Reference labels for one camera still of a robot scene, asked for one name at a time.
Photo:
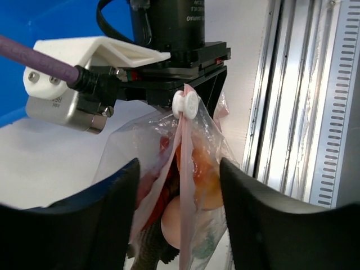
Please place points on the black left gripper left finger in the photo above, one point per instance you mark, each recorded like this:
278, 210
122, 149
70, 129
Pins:
88, 230

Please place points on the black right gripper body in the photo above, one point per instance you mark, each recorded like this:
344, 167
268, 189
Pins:
156, 76

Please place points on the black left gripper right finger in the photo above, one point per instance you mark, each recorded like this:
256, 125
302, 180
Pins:
269, 230

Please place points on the grey fish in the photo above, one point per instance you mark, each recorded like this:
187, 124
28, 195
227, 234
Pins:
149, 247

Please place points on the beige egg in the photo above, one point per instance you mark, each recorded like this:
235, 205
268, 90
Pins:
171, 223

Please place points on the red lobster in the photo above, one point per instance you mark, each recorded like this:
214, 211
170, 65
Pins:
169, 190

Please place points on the clear pink-dotted zip bag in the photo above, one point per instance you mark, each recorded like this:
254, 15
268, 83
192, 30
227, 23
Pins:
154, 140

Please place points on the raw steak slice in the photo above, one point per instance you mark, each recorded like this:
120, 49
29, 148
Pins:
206, 179

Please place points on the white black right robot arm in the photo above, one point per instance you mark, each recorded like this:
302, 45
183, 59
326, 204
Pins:
176, 27

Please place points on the blue plastic bin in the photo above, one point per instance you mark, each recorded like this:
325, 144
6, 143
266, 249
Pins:
49, 26

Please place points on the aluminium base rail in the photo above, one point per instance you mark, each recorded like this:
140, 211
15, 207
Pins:
289, 94

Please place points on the white slotted cable duct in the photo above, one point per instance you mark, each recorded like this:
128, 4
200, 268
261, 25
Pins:
336, 166

